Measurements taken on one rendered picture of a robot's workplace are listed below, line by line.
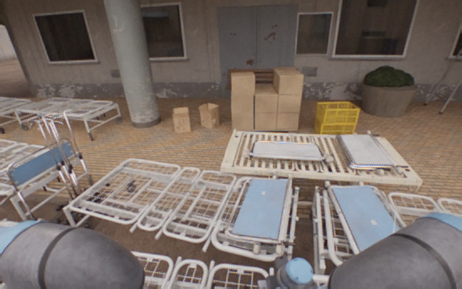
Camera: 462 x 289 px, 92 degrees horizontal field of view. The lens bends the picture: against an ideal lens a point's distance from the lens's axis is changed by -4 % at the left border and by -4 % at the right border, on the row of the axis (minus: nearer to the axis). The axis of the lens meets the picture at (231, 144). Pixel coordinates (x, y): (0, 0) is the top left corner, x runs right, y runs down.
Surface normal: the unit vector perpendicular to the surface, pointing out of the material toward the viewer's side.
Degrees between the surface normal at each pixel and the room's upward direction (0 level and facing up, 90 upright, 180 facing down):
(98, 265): 49
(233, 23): 90
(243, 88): 90
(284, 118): 90
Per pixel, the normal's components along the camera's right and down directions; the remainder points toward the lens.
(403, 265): -0.46, -0.62
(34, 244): -0.09, -0.68
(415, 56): -0.14, 0.47
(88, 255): 0.53, -0.57
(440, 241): 0.00, -0.84
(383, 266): -0.62, -0.63
